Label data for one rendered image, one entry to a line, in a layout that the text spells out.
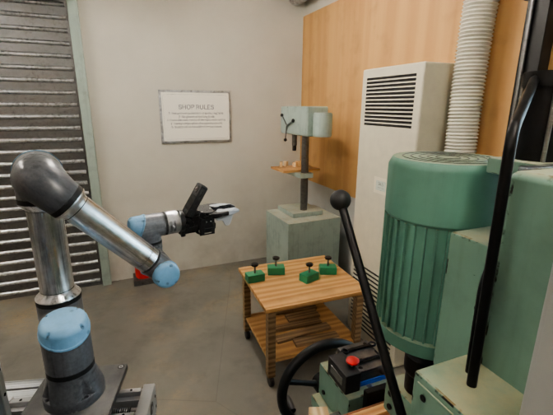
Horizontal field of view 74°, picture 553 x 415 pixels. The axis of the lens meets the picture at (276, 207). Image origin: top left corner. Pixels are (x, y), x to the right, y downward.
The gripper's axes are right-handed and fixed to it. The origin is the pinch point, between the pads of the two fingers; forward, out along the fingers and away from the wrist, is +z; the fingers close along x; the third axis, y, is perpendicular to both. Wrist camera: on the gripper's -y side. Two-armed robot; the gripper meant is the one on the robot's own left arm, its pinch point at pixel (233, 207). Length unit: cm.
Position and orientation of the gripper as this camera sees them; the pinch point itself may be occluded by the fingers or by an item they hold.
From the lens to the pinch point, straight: 131.3
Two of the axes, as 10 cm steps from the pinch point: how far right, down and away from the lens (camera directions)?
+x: 5.4, 3.5, -7.6
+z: 8.4, -1.4, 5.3
